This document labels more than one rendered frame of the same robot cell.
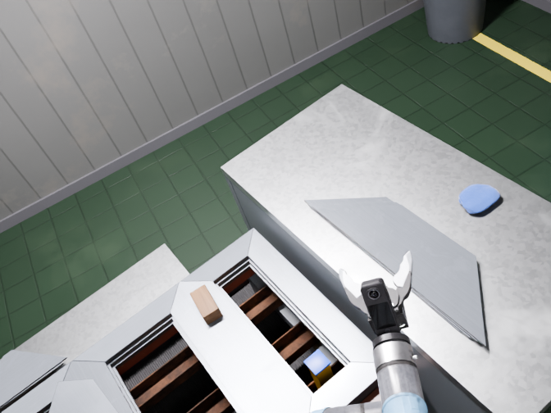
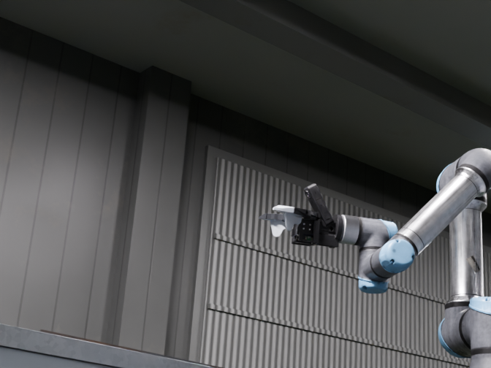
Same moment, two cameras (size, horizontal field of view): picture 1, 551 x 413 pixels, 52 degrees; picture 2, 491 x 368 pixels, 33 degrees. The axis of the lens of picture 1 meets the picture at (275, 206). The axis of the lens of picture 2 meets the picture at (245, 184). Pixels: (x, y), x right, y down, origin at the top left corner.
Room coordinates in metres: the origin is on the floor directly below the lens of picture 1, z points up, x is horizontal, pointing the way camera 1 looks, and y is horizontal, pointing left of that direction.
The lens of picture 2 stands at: (1.57, 1.66, 0.79)
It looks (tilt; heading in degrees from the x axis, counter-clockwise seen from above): 20 degrees up; 246
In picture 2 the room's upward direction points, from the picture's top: 4 degrees clockwise
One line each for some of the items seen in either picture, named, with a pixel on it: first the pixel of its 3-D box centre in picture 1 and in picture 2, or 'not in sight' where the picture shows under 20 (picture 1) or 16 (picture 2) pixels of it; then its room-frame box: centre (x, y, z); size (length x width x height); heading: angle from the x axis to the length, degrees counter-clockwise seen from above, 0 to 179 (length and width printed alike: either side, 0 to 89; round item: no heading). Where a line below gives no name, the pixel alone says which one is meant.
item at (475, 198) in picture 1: (477, 197); not in sight; (1.05, -0.58, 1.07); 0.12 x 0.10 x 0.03; 111
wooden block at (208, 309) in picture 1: (206, 304); not in sight; (1.15, 0.33, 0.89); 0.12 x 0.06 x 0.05; 14
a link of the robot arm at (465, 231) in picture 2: not in sight; (466, 254); (0.15, -0.04, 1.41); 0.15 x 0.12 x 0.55; 78
